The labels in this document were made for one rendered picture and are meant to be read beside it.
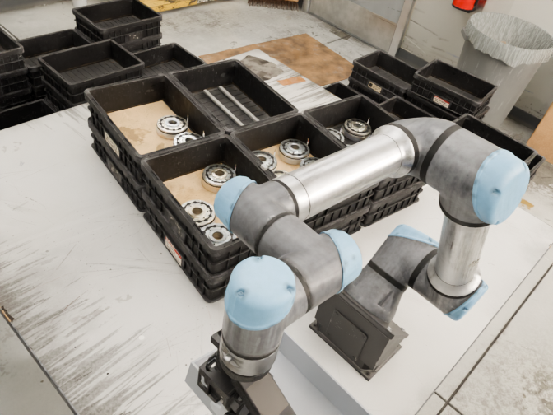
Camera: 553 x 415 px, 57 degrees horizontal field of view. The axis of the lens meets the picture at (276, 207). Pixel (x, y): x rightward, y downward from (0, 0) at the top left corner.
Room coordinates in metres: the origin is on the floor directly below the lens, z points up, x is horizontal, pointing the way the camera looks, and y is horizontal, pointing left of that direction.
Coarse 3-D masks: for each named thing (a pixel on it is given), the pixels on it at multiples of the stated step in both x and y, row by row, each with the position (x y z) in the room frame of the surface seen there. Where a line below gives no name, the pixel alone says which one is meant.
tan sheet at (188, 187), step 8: (184, 176) 1.17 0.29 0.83; (192, 176) 1.18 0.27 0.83; (200, 176) 1.19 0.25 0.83; (168, 184) 1.12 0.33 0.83; (176, 184) 1.13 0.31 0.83; (184, 184) 1.13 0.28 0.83; (192, 184) 1.14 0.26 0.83; (200, 184) 1.15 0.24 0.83; (176, 192) 1.09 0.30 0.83; (184, 192) 1.10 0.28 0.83; (192, 192) 1.11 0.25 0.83; (200, 192) 1.12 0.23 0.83; (208, 192) 1.12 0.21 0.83; (184, 200) 1.07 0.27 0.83; (208, 200) 1.09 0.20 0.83
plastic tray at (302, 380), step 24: (288, 336) 0.55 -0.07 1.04; (288, 360) 0.52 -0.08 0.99; (312, 360) 0.51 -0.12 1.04; (192, 384) 0.41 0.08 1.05; (288, 384) 0.47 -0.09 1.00; (312, 384) 0.49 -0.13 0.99; (336, 384) 0.47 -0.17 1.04; (312, 408) 0.43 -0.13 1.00; (336, 408) 0.45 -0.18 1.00; (360, 408) 0.44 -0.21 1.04
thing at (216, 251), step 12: (192, 144) 1.21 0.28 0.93; (204, 144) 1.23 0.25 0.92; (156, 156) 1.12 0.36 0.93; (144, 168) 1.06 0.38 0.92; (156, 180) 1.02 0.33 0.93; (168, 192) 0.98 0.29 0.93; (180, 204) 0.94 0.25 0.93; (180, 216) 0.92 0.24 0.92; (192, 228) 0.88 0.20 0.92; (204, 240) 0.84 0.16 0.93; (240, 240) 0.86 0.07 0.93; (216, 252) 0.82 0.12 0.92
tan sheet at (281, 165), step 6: (264, 150) 1.39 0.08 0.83; (270, 150) 1.39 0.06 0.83; (276, 150) 1.40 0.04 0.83; (276, 156) 1.36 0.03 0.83; (312, 156) 1.41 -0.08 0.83; (282, 162) 1.34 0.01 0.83; (276, 168) 1.30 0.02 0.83; (282, 168) 1.31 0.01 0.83; (288, 168) 1.32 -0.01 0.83; (294, 168) 1.32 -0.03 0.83
